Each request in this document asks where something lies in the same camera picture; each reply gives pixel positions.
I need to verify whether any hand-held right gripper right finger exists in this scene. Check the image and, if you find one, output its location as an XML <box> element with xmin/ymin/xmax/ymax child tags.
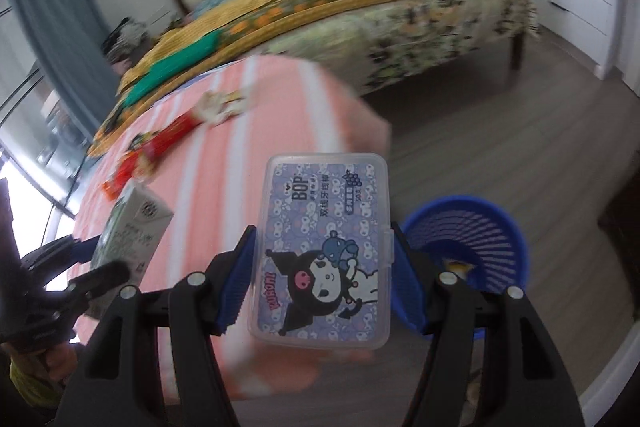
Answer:
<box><xmin>390</xmin><ymin>220</ymin><xmax>586</xmax><ymax>427</ymax></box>

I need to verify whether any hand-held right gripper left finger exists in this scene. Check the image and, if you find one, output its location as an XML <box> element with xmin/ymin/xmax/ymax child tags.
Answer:
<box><xmin>60</xmin><ymin>224</ymin><xmax>258</xmax><ymax>427</ymax></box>

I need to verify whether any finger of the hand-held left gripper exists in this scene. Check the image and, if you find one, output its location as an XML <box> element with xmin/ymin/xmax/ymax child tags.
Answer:
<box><xmin>20</xmin><ymin>232</ymin><xmax>98</xmax><ymax>278</ymax></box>
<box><xmin>67</xmin><ymin>259</ymin><xmax>132</xmax><ymax>309</ymax></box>

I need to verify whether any white green drink carton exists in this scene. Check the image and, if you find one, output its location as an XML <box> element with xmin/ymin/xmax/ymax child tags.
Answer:
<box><xmin>90</xmin><ymin>184</ymin><xmax>175</xmax><ymax>320</ymax></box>

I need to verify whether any blue plastic mesh basket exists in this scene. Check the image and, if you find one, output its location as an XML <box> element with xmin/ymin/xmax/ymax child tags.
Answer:
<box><xmin>400</xmin><ymin>195</ymin><xmax>531</xmax><ymax>340</ymax></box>

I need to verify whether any clear plastic cartoon box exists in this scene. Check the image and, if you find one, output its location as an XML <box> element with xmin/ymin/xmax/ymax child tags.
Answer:
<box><xmin>248</xmin><ymin>152</ymin><xmax>393</xmax><ymax>350</ymax></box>

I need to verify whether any red wrapper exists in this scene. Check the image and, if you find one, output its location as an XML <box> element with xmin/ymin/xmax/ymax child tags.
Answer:
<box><xmin>150</xmin><ymin>113</ymin><xmax>203</xmax><ymax>158</ymax></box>

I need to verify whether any person's left forearm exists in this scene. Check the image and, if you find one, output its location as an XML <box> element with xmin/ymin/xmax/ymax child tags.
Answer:
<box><xmin>7</xmin><ymin>357</ymin><xmax>63</xmax><ymax>410</ymax></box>

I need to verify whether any person's left hand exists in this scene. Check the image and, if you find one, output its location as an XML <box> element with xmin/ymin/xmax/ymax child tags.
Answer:
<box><xmin>42</xmin><ymin>339</ymin><xmax>79</xmax><ymax>388</ymax></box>

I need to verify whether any orange wrapper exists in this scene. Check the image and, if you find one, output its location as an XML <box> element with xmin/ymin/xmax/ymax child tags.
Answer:
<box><xmin>102</xmin><ymin>177</ymin><xmax>128</xmax><ymax>200</ymax></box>

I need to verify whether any red yellow snack packet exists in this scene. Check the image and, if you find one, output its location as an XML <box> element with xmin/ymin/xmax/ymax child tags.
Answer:
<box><xmin>120</xmin><ymin>134</ymin><xmax>162</xmax><ymax>181</ymax></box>

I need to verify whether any black framed glass partition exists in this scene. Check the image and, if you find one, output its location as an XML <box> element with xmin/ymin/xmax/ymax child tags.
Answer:
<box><xmin>0</xmin><ymin>57</ymin><xmax>96</xmax><ymax>220</ymax></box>

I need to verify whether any pink striped tablecloth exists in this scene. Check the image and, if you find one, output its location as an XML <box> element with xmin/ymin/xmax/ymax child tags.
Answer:
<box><xmin>72</xmin><ymin>54</ymin><xmax>393</xmax><ymax>403</ymax></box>

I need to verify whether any green towel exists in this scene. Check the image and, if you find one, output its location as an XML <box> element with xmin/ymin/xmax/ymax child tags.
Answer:
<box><xmin>125</xmin><ymin>32</ymin><xmax>222</xmax><ymax>105</ymax></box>

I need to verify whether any pile of clothes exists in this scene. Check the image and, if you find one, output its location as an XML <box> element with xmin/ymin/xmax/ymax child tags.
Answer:
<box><xmin>102</xmin><ymin>17</ymin><xmax>151</xmax><ymax>64</ymax></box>

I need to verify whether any grey blue curtain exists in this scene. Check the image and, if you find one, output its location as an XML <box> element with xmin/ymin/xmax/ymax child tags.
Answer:
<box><xmin>7</xmin><ymin>0</ymin><xmax>116</xmax><ymax>135</ymax></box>

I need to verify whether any dark brown cabinet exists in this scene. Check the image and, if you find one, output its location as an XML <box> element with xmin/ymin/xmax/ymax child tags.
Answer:
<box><xmin>597</xmin><ymin>167</ymin><xmax>640</xmax><ymax>258</ymax></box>

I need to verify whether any leaf print bedsheet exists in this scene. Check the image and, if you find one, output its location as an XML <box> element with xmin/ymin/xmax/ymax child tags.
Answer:
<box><xmin>240</xmin><ymin>0</ymin><xmax>543</xmax><ymax>95</ymax></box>

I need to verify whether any wooden bed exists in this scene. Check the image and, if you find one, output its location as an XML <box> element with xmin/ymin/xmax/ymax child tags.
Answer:
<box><xmin>87</xmin><ymin>0</ymin><xmax>543</xmax><ymax>158</ymax></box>

